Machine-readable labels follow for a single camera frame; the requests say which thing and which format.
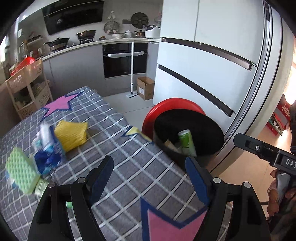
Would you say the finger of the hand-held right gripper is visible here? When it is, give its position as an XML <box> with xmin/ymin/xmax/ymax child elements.
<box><xmin>233</xmin><ymin>133</ymin><xmax>282</xmax><ymax>166</ymax></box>

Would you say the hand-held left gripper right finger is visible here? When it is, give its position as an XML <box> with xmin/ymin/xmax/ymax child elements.
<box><xmin>185</xmin><ymin>156</ymin><xmax>271</xmax><ymax>241</ymax></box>

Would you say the beige storage trolley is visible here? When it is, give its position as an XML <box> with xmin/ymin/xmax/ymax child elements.
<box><xmin>6</xmin><ymin>59</ymin><xmax>54</xmax><ymax>120</ymax></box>

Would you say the grey checked tablecloth with stars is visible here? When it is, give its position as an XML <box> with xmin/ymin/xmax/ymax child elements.
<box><xmin>0</xmin><ymin>86</ymin><xmax>233</xmax><ymax>241</ymax></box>

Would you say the yellow sponge cloth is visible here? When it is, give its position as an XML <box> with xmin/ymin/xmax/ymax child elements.
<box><xmin>54</xmin><ymin>120</ymin><xmax>89</xmax><ymax>152</ymax></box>

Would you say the blue wrapper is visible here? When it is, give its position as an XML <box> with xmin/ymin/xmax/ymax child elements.
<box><xmin>33</xmin><ymin>123</ymin><xmax>67</xmax><ymax>175</ymax></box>

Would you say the white refrigerator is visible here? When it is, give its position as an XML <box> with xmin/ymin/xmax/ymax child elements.
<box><xmin>152</xmin><ymin>0</ymin><xmax>285</xmax><ymax>164</ymax></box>

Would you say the black wok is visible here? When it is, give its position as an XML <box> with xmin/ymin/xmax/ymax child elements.
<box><xmin>44</xmin><ymin>37</ymin><xmax>71</xmax><ymax>49</ymax></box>

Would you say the red plastic basket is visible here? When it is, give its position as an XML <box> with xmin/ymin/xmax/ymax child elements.
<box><xmin>10</xmin><ymin>57</ymin><xmax>36</xmax><ymax>76</ymax></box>

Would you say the person's right forearm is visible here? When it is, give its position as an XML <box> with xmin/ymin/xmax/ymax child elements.
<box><xmin>268</xmin><ymin>199</ymin><xmax>296</xmax><ymax>241</ymax></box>

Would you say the black built-in oven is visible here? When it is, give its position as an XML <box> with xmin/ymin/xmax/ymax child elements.
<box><xmin>102</xmin><ymin>42</ymin><xmax>149</xmax><ymax>79</ymax></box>

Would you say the white rice cooker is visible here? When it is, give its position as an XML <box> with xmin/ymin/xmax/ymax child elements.
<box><xmin>144</xmin><ymin>25</ymin><xmax>161</xmax><ymax>39</ymax></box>

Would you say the black trash bin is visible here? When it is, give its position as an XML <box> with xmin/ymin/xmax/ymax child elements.
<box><xmin>154</xmin><ymin>110</ymin><xmax>225</xmax><ymax>168</ymax></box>

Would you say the green can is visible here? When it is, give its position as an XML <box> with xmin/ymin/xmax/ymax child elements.
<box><xmin>177</xmin><ymin>129</ymin><xmax>197</xmax><ymax>157</ymax></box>

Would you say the person's right hand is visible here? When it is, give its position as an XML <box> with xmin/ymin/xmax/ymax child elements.
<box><xmin>267</xmin><ymin>169</ymin><xmax>281</xmax><ymax>215</ymax></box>

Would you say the dark cooking pot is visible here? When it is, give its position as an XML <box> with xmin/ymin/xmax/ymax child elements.
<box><xmin>76</xmin><ymin>29</ymin><xmax>97</xmax><ymax>39</ymax></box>

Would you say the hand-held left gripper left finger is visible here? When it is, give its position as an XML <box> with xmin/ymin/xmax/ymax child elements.
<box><xmin>28</xmin><ymin>155</ymin><xmax>114</xmax><ymax>241</ymax></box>

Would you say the white mop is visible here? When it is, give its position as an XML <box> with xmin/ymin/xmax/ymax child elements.
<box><xmin>107</xmin><ymin>41</ymin><xmax>145</xmax><ymax>98</ymax></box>

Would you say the round metal steamer rack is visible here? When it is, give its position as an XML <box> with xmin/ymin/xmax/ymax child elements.
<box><xmin>103</xmin><ymin>20</ymin><xmax>120</xmax><ymax>34</ymax></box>

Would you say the red plastic stool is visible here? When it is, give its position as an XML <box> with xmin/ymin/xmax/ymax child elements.
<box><xmin>142</xmin><ymin>98</ymin><xmax>207</xmax><ymax>142</ymax></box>

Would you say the white kitchen counter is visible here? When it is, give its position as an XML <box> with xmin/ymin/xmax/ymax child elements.
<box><xmin>42</xmin><ymin>37</ymin><xmax>161</xmax><ymax>61</ymax></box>

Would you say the green sponge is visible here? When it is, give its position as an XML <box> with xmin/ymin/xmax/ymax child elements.
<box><xmin>6</xmin><ymin>146</ymin><xmax>41</xmax><ymax>195</ymax></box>

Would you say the cardboard box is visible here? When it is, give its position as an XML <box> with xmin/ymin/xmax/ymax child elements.
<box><xmin>136</xmin><ymin>76</ymin><xmax>155</xmax><ymax>101</ymax></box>

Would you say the pile of red boxes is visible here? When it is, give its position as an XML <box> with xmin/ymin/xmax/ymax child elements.
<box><xmin>266</xmin><ymin>93</ymin><xmax>292</xmax><ymax>138</ymax></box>

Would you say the black range hood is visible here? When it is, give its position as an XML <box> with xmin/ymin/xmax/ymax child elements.
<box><xmin>42</xmin><ymin>0</ymin><xmax>105</xmax><ymax>36</ymax></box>

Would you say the black round hanging pan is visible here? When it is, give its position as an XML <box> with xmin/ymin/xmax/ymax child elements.
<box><xmin>131</xmin><ymin>12</ymin><xmax>149</xmax><ymax>27</ymax></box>

